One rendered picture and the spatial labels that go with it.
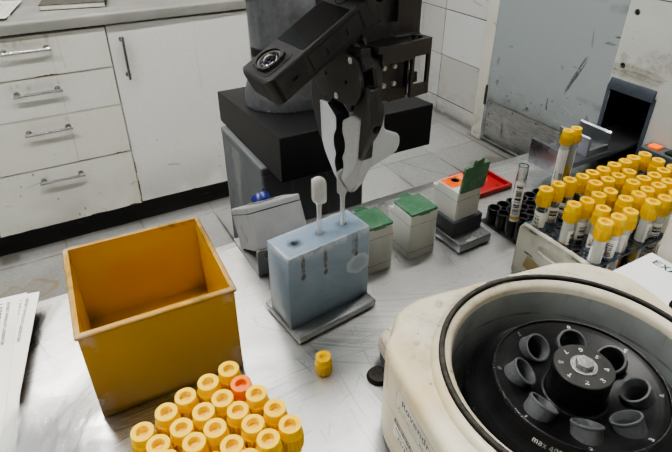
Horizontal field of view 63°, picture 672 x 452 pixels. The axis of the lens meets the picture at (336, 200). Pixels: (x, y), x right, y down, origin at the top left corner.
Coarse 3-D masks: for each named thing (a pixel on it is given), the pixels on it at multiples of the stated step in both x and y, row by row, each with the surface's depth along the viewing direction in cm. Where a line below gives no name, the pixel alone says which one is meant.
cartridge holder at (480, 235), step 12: (444, 216) 70; (468, 216) 70; (480, 216) 71; (444, 228) 70; (456, 228) 69; (468, 228) 70; (480, 228) 71; (444, 240) 71; (456, 240) 69; (468, 240) 69; (480, 240) 70
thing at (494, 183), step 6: (492, 174) 86; (486, 180) 85; (492, 180) 85; (498, 180) 85; (504, 180) 84; (486, 186) 83; (492, 186) 83; (498, 186) 82; (504, 186) 82; (510, 186) 83; (480, 192) 81; (486, 192) 81; (492, 192) 81
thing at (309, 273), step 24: (336, 216) 58; (288, 240) 54; (312, 240) 54; (336, 240) 54; (360, 240) 57; (288, 264) 52; (312, 264) 54; (336, 264) 56; (360, 264) 58; (288, 288) 53; (312, 288) 55; (336, 288) 58; (360, 288) 60; (288, 312) 55; (312, 312) 57; (336, 312) 58; (360, 312) 59; (312, 336) 56
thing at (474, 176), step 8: (480, 160) 65; (488, 160) 66; (472, 168) 65; (480, 168) 66; (488, 168) 67; (464, 176) 65; (472, 176) 66; (480, 176) 67; (464, 184) 66; (472, 184) 67; (480, 184) 68; (464, 192) 67
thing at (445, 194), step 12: (444, 180) 69; (456, 180) 70; (432, 192) 71; (444, 192) 69; (456, 192) 67; (468, 192) 68; (444, 204) 70; (456, 204) 68; (468, 204) 69; (456, 216) 69
